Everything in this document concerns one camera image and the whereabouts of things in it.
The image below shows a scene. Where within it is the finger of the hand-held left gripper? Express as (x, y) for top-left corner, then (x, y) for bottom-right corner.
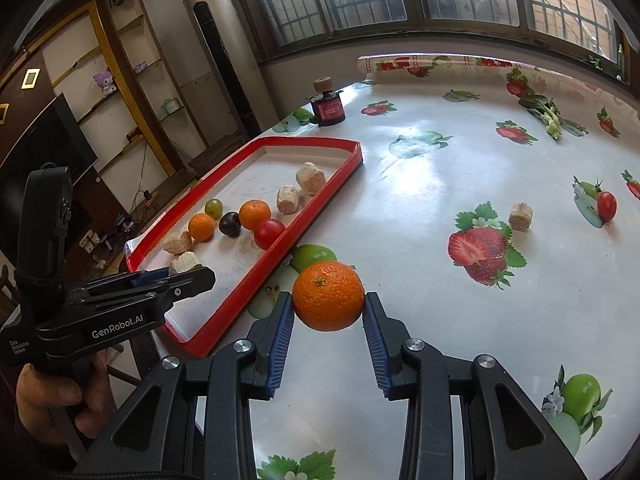
(89, 269), (173, 294)
(70, 266), (217, 307)

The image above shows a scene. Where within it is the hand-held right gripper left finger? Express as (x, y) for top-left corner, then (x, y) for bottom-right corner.
(74, 291), (297, 480)

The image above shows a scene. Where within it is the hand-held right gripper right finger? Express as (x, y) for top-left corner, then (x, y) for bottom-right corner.
(362, 292), (588, 480)

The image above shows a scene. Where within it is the red rimmed white tray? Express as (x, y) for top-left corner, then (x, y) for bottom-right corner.
(125, 136), (363, 358)

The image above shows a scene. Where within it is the orange mandarin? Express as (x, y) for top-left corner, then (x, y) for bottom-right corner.
(238, 199), (272, 231)
(188, 213), (215, 242)
(292, 261), (366, 332)

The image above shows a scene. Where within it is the dark purple plum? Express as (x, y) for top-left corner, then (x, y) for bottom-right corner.
(219, 211), (243, 237)

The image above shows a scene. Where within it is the large beige cork block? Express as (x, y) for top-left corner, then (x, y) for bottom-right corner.
(276, 185), (301, 216)

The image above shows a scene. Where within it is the person's left hand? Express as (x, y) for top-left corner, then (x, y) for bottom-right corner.
(15, 350), (118, 448)

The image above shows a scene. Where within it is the cork piece in tray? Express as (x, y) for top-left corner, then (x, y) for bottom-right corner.
(163, 231), (194, 255)

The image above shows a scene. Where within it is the black flat television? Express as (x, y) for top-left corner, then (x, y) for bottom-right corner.
(0, 92), (99, 241)

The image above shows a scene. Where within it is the fruit printed tablecloth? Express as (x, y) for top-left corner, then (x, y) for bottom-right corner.
(150, 54), (640, 480)

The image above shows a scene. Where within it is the small cork piece centre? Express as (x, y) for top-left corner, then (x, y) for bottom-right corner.
(508, 202), (533, 232)

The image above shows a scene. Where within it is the tall standing air conditioner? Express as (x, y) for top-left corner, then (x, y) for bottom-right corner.
(183, 0), (278, 138)

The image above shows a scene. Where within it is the black red-label jar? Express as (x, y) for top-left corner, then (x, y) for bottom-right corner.
(306, 77), (347, 128)

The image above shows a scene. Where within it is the red cherry tomato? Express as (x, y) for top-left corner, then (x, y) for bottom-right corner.
(597, 191), (618, 223)

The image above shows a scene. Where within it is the green bok choy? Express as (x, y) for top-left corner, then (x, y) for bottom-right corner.
(518, 94), (565, 141)

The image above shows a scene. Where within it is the wooden wall shelf unit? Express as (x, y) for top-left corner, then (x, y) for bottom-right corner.
(37, 0), (211, 181)

